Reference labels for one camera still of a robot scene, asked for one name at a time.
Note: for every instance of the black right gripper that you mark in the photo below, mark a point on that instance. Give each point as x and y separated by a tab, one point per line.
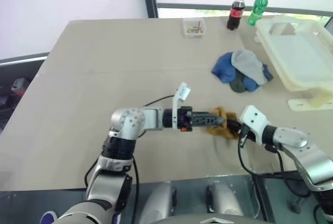
247	134

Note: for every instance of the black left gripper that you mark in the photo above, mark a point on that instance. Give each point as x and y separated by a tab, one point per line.
185	120

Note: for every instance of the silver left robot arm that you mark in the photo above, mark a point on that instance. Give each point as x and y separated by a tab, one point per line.
125	130

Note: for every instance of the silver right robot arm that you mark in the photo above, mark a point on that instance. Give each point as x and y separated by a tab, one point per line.
296	141

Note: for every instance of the small clear plastic box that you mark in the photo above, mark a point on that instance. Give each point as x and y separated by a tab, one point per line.
193	33

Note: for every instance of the cream plastic basket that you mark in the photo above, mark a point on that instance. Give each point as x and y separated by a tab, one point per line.
296	57

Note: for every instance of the dark grey cloth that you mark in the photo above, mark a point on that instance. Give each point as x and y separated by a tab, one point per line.
237	85

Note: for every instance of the blue cloth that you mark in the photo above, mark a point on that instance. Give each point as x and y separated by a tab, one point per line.
260	83
223	68

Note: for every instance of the light grey sock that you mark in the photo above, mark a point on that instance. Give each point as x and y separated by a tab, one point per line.
248	64

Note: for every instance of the black table leg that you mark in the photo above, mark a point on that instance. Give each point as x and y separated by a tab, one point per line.
264	198

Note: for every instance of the small colourful pieces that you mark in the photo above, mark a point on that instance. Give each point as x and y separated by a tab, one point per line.
193	29

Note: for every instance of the grey robot torso edge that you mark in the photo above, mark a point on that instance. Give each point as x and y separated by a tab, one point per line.
213	220

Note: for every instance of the black chair base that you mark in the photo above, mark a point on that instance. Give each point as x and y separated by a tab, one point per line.
299	200

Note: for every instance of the cola bottle red cap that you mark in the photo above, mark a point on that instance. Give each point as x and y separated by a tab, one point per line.
235	13

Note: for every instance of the green bottle yellow cap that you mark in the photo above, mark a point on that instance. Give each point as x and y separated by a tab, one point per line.
257	8

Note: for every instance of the purple shoe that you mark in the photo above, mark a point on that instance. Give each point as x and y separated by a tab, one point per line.
48	217
116	218

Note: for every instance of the orange grey device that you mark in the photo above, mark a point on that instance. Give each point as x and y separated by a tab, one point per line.
19	86

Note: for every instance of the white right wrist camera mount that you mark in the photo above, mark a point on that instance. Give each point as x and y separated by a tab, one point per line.
253	120

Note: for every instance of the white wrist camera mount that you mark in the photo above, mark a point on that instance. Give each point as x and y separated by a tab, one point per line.
253	120
182	94

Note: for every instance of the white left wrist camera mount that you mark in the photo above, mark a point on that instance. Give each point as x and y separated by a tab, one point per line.
182	94

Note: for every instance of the cream plastic stand bracket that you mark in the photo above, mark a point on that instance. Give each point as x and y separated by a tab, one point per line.
307	103

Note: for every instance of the grey window frame bar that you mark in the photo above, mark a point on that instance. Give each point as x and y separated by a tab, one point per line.
203	5

